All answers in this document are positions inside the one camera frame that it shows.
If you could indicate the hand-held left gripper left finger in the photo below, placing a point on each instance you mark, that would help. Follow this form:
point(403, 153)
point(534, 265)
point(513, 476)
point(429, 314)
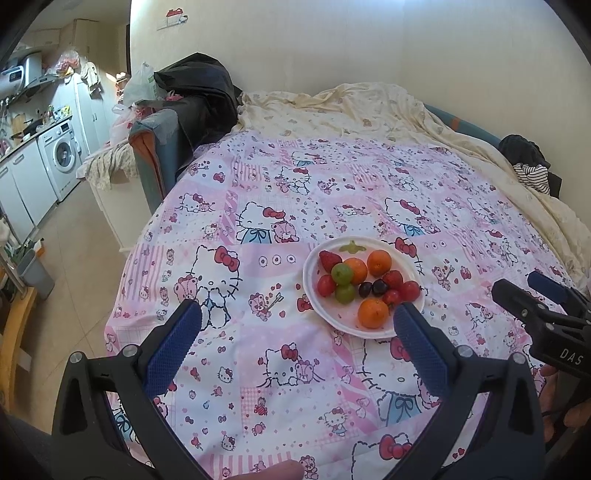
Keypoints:
point(173, 350)

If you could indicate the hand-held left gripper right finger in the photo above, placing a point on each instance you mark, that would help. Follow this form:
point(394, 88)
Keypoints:
point(420, 350)

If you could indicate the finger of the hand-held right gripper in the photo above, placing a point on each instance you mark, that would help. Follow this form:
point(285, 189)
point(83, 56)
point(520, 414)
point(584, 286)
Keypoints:
point(547, 284)
point(512, 295)

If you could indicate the orange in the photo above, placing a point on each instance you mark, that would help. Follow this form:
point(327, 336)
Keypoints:
point(355, 270)
point(373, 313)
point(379, 261)

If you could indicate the cherry tomato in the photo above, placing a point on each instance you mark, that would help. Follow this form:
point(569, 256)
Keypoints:
point(392, 297)
point(326, 285)
point(409, 290)

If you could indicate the dark grape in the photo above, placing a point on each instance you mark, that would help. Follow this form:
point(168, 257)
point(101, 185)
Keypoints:
point(380, 287)
point(365, 289)

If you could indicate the strawberry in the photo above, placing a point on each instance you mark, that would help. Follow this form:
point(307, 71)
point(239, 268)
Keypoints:
point(393, 278)
point(328, 260)

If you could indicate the strawberry print plate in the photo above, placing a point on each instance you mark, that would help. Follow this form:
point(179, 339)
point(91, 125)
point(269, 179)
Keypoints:
point(344, 318)

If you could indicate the green grape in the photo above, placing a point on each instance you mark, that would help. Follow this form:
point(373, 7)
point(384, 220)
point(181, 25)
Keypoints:
point(342, 273)
point(345, 293)

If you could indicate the person's right hand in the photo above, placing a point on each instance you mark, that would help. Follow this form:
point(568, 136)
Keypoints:
point(575, 417)

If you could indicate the person's left hand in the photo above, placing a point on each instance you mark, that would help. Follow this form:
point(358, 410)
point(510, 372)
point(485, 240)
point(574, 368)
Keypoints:
point(281, 471)

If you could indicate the striped cloth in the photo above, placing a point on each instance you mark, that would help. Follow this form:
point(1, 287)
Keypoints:
point(535, 177)

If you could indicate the dark cloth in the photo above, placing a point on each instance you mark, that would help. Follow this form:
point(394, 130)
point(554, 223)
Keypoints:
point(521, 147)

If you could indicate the white storage box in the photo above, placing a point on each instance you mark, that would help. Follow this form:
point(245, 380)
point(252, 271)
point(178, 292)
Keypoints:
point(120, 207)

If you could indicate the grey trash bin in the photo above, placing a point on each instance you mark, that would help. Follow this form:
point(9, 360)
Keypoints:
point(37, 274)

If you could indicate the wooden chair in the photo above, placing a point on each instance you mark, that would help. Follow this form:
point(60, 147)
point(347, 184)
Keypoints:
point(16, 332)

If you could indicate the pink cartoon printed blanket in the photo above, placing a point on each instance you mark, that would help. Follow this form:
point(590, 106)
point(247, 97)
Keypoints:
point(277, 207)

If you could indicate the floral cloth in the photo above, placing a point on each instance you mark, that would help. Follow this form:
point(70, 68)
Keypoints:
point(104, 164)

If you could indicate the white washing machine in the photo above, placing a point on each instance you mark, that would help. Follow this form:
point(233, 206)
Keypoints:
point(60, 157)

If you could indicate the pink white plastic bag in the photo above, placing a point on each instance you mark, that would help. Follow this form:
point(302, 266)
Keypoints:
point(121, 127)

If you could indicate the tall white cabinet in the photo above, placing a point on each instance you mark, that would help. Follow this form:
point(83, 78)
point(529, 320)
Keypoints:
point(92, 120)

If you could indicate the cream duvet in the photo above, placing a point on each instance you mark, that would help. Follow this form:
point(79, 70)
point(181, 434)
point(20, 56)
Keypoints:
point(346, 110)

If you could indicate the black jacket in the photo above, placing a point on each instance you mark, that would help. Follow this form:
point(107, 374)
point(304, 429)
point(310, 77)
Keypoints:
point(198, 78)

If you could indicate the beige hanging cloth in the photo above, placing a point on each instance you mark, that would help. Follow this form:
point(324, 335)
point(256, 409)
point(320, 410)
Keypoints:
point(90, 74)

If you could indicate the silver range hood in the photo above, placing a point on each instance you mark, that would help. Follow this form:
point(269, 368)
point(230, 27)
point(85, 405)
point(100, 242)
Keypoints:
point(21, 74)

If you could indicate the blue padded bed frame panel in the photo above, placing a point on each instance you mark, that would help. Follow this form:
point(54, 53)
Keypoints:
point(443, 115)
point(157, 152)

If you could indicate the beige wall cabinet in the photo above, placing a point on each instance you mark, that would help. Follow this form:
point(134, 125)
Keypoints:
point(92, 46)

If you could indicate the red white wall sticker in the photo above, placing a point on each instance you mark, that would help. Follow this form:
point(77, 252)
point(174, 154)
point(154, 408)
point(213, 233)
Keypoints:
point(174, 16)

